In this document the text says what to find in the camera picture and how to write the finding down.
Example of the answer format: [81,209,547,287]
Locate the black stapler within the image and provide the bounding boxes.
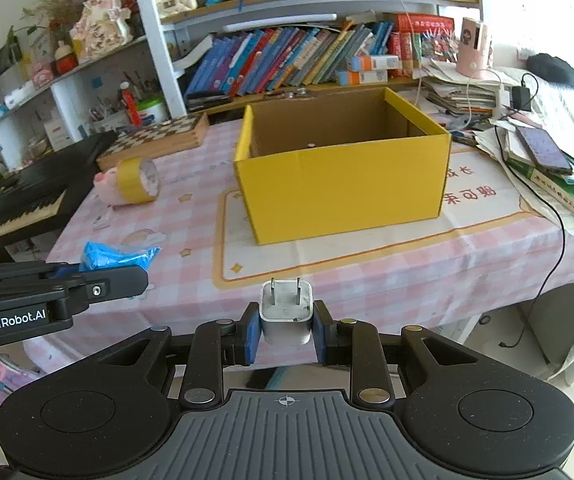
[185,91,233,111]

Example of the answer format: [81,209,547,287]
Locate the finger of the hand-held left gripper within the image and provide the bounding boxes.
[0,261,85,286]
[64,267,149,318]

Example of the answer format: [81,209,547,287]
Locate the yellow tape roll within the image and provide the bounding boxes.
[117,156,160,205]

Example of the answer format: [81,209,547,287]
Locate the red thick books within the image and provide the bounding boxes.
[392,12,455,78]

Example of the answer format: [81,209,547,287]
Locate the wooden chessboard box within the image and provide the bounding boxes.
[96,112,210,171]

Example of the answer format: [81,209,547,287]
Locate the white bookshelf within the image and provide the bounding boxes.
[0,0,482,126]

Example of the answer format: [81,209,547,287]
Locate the green thick book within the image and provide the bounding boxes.
[507,157,574,231]

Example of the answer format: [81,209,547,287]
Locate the row of blue-spined books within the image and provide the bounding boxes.
[184,22,398,98]

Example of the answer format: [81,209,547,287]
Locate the black cap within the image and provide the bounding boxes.
[526,53,574,90]

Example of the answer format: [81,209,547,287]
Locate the white pen cup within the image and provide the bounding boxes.
[90,95,130,133]

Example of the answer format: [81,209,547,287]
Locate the white charger plug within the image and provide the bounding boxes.
[259,277,315,347]

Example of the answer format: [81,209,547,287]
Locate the stack of papers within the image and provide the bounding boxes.
[417,60,505,121]

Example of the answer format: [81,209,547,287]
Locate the black cable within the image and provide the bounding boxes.
[494,72,568,348]

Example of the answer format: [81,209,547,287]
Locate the white jar green lid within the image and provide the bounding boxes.
[136,97,169,126]

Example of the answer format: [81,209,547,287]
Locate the smartphone with purple case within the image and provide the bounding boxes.
[515,126,574,175]

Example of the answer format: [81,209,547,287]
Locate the pink plush pig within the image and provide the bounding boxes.
[92,170,128,207]

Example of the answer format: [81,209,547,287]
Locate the white mat orange border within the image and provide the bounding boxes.
[214,162,548,291]

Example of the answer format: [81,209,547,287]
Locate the pink floral ornament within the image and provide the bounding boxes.
[70,0,134,63]

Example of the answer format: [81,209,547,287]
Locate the blue plastic wrapper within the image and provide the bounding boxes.
[78,241,162,273]

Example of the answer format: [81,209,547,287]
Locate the orange white small box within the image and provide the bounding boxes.
[334,70,389,86]
[345,55,402,72]

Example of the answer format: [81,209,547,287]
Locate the black electronic keyboard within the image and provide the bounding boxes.
[0,130,118,261]

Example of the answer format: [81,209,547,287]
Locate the pink cylindrical device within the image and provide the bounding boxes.
[456,16,492,79]

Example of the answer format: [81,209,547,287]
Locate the pink checked cloth desktop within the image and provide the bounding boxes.
[22,87,574,376]

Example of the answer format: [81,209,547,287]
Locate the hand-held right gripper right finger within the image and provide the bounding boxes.
[313,300,488,407]

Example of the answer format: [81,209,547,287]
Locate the yellow cardboard box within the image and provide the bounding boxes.
[233,86,452,246]

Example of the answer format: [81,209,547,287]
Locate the red white glue tube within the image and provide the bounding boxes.
[120,82,140,128]

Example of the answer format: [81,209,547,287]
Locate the red white doll figure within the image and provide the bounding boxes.
[52,40,79,76]

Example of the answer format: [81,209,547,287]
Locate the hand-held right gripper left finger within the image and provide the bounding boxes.
[87,302,260,409]

